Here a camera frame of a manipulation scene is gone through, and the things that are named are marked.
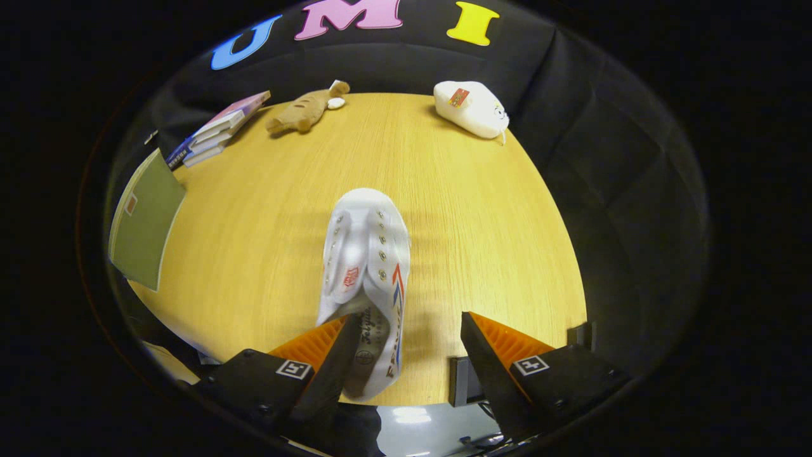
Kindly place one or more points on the brown plush toy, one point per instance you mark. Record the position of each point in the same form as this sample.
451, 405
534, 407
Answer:
304, 109

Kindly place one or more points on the pale green storage box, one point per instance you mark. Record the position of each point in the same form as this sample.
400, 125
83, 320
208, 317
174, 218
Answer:
143, 222

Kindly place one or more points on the white books under pink book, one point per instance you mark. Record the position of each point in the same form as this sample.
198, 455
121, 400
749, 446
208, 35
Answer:
209, 145

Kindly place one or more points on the dark blue cover book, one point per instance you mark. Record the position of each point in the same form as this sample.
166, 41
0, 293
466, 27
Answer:
179, 154

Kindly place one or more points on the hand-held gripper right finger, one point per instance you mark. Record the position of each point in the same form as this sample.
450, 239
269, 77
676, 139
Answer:
491, 374

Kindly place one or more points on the white canvas shoe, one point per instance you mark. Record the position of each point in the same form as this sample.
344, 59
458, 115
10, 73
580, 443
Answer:
365, 241

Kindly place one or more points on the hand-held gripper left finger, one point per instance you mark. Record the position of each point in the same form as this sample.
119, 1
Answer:
254, 381

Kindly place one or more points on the pink cover book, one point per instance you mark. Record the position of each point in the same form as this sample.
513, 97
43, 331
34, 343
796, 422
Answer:
231, 112

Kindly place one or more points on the white plush toy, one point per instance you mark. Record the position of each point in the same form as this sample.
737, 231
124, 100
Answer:
472, 109

